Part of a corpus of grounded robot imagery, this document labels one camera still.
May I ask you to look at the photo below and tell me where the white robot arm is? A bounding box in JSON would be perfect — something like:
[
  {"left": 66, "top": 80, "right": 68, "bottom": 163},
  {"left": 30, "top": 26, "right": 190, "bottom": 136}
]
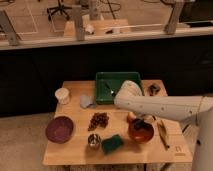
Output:
[{"left": 114, "top": 80, "right": 213, "bottom": 171}]

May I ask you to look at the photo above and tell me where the black tool on table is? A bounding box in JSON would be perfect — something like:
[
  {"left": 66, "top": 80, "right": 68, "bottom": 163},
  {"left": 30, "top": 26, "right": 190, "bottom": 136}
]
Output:
[{"left": 148, "top": 83, "right": 161, "bottom": 96}]

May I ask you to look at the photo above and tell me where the red bowl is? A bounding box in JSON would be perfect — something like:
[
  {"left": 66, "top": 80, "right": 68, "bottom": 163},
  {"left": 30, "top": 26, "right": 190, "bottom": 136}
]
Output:
[{"left": 128, "top": 119, "right": 154, "bottom": 144}]

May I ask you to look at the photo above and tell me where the metal spoon in tray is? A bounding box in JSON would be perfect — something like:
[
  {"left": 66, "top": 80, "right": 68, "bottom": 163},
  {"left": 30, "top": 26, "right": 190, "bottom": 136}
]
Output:
[{"left": 104, "top": 82, "right": 116, "bottom": 97}]

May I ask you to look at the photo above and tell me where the wooden stick utensil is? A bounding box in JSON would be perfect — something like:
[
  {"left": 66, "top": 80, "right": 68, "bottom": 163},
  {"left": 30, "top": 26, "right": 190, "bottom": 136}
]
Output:
[{"left": 157, "top": 120, "right": 170, "bottom": 149}]

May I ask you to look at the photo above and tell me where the grey crumpled cloth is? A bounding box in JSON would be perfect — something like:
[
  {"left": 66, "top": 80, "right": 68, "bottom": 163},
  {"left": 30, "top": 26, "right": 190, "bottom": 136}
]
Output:
[{"left": 80, "top": 94, "right": 96, "bottom": 109}]

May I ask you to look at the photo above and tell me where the small metal cup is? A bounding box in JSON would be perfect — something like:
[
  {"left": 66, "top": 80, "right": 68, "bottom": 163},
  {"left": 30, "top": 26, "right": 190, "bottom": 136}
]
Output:
[{"left": 88, "top": 134, "right": 101, "bottom": 149}]

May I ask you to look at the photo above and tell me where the green plastic tray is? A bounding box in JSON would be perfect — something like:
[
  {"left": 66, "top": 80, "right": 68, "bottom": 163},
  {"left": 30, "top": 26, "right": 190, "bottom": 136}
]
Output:
[{"left": 95, "top": 72, "right": 143, "bottom": 105}]

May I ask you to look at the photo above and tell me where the black office chair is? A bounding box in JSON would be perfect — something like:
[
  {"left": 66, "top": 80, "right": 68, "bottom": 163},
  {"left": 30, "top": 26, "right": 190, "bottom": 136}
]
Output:
[{"left": 47, "top": 0, "right": 70, "bottom": 21}]

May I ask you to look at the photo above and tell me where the orange fruit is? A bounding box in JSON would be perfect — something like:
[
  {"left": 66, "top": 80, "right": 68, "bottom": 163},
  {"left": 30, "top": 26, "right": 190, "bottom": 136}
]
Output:
[{"left": 127, "top": 112, "right": 136, "bottom": 123}]

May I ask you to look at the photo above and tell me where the black eraser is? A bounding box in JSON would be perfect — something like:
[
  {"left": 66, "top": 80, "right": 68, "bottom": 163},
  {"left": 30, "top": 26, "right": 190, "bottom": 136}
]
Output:
[{"left": 134, "top": 120, "right": 149, "bottom": 130}]

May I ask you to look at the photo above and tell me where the white cylindrical cup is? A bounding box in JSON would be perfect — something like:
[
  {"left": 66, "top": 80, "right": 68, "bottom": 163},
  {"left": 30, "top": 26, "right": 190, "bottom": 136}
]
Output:
[{"left": 55, "top": 88, "right": 70, "bottom": 105}]

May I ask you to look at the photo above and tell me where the green sponge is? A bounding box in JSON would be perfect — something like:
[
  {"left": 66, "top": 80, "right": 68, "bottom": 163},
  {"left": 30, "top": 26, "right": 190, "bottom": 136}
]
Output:
[{"left": 101, "top": 134, "right": 124, "bottom": 155}]

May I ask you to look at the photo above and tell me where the purple bowl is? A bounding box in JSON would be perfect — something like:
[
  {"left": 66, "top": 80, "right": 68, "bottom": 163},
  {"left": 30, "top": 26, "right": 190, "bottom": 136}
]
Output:
[{"left": 45, "top": 116, "right": 74, "bottom": 144}]

